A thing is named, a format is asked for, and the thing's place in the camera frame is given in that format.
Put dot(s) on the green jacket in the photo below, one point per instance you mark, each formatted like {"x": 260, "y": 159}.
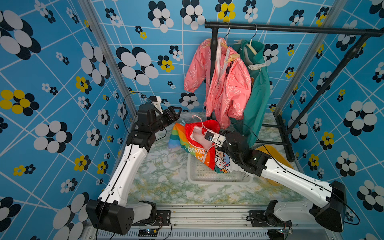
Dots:
{"x": 251, "y": 53}

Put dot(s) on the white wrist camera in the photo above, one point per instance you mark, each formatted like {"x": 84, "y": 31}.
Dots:
{"x": 209, "y": 137}
{"x": 156, "y": 101}

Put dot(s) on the pink jacket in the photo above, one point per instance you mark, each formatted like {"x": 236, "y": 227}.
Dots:
{"x": 228, "y": 86}

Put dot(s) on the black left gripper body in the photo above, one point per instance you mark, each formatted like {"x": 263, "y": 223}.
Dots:
{"x": 162, "y": 119}

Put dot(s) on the black clothes rack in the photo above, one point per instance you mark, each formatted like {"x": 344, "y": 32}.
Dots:
{"x": 364, "y": 34}

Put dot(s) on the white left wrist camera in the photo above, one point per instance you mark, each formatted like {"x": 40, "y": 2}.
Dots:
{"x": 156, "y": 101}

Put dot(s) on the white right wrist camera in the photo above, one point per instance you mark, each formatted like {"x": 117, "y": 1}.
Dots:
{"x": 209, "y": 137}

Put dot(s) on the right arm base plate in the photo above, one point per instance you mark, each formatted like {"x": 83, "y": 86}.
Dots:
{"x": 259, "y": 219}

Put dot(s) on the white red cartoon jacket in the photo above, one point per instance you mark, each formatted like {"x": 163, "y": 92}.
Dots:
{"x": 191, "y": 138}

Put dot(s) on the small black electronics board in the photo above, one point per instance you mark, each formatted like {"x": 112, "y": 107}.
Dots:
{"x": 150, "y": 233}

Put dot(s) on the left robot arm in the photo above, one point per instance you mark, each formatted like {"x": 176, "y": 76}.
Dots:
{"x": 110, "y": 211}

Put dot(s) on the white clothespin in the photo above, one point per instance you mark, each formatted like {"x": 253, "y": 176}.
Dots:
{"x": 257, "y": 66}

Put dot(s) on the pink clothes hanger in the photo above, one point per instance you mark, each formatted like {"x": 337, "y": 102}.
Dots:
{"x": 203, "y": 126}

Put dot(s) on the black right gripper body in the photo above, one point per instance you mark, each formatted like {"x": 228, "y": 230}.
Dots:
{"x": 227, "y": 134}

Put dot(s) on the white plastic basket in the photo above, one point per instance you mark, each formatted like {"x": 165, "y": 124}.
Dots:
{"x": 199, "y": 173}

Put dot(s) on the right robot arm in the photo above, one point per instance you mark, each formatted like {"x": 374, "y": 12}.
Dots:
{"x": 326, "y": 203}

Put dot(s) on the yellow plastic tray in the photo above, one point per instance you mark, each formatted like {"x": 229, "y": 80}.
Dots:
{"x": 273, "y": 152}

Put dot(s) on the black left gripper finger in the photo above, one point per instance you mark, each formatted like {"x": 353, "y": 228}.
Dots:
{"x": 173, "y": 111}
{"x": 172, "y": 117}

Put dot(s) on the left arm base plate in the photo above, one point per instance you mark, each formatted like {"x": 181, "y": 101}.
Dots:
{"x": 162, "y": 218}

